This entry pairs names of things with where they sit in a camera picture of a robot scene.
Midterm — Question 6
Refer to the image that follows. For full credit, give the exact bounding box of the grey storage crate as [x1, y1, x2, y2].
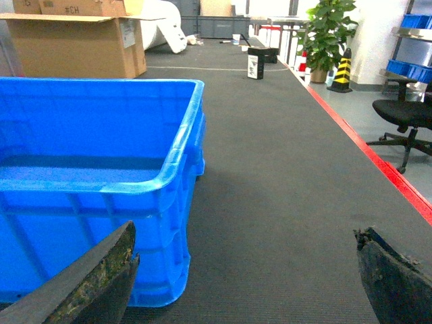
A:
[173, 0, 250, 39]

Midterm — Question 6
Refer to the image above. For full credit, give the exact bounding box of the metal shelf with blue bins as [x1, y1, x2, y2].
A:
[380, 1, 431, 101]

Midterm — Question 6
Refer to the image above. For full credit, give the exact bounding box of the black white carton box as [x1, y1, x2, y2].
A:
[247, 47, 279, 80]

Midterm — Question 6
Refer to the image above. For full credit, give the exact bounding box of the green potted plant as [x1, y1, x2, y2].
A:
[303, 0, 358, 84]

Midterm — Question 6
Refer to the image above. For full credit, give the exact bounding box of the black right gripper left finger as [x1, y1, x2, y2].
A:
[1, 221, 140, 323]

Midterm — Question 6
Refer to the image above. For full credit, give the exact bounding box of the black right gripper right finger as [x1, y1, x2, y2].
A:
[353, 227, 431, 323]

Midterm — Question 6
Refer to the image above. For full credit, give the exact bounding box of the white foam roll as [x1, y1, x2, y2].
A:
[140, 1, 187, 54]

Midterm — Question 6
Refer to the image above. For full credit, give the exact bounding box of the white cup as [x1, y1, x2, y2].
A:
[232, 34, 241, 45]

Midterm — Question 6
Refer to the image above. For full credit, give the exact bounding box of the black office chair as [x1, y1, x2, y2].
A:
[367, 78, 431, 174]

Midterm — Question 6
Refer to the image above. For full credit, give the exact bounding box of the blue plastic crate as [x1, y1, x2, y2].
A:
[1, 77, 206, 307]

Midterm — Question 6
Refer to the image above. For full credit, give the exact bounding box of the yellow black traffic cone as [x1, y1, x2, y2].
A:
[327, 48, 352, 93]

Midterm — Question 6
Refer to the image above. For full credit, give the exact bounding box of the grey conveyor belt red rail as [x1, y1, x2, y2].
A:
[123, 39, 431, 323]

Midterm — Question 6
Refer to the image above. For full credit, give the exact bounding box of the large open cardboard box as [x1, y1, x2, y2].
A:
[1, 1, 146, 78]

